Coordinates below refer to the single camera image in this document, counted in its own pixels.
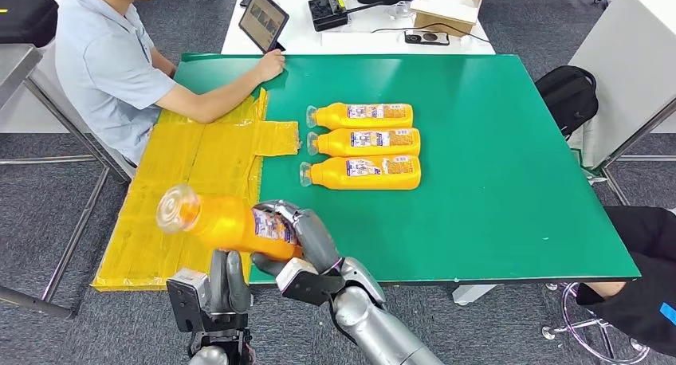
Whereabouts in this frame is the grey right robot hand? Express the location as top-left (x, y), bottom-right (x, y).
top-left (250, 199), bottom-right (342, 277)

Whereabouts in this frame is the person's right hand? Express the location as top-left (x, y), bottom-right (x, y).
top-left (254, 49), bottom-right (286, 83)

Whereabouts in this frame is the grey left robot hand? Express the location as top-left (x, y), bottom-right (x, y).
top-left (208, 249), bottom-right (252, 316)

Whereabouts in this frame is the orange detergent bottle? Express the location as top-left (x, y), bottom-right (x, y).
top-left (306, 102), bottom-right (414, 131)
top-left (306, 128), bottom-right (422, 159)
top-left (298, 155), bottom-right (422, 191)
top-left (155, 183), bottom-right (305, 261)

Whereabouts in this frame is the black tablet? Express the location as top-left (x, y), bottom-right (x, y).
top-left (238, 0), bottom-right (290, 53)

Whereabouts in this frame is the yellow taped cardboard sheet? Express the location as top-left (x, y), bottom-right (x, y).
top-left (92, 88), bottom-right (301, 292)

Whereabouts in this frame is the clear plastic bag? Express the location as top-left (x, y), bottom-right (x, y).
top-left (384, 1), bottom-right (419, 22)

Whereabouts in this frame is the white table foot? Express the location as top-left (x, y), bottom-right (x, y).
top-left (452, 284), bottom-right (500, 307)

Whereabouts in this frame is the person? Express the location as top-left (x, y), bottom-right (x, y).
top-left (576, 206), bottom-right (676, 355)
top-left (54, 0), bottom-right (286, 167)

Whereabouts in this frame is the open cardboard box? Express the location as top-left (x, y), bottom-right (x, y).
top-left (409, 0), bottom-right (487, 38)

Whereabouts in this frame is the black hard case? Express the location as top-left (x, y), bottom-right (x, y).
top-left (0, 0), bottom-right (59, 49)

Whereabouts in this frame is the chrome stool base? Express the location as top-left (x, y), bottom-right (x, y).
top-left (540, 282), bottom-right (651, 365)

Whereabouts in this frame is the black backpack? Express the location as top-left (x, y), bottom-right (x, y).
top-left (534, 65), bottom-right (599, 141)

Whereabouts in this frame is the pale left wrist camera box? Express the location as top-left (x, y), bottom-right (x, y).
top-left (166, 269), bottom-right (212, 334)

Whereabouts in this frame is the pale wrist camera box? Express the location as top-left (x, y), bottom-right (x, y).
top-left (166, 269), bottom-right (212, 334)
top-left (275, 257), bottom-right (347, 307)

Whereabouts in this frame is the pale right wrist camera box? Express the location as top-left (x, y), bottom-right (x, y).
top-left (275, 257), bottom-right (347, 307)

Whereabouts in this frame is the black cable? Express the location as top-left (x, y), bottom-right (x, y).
top-left (371, 22), bottom-right (489, 45)

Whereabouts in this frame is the grey metal frame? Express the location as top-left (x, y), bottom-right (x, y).
top-left (580, 96), bottom-right (676, 208)

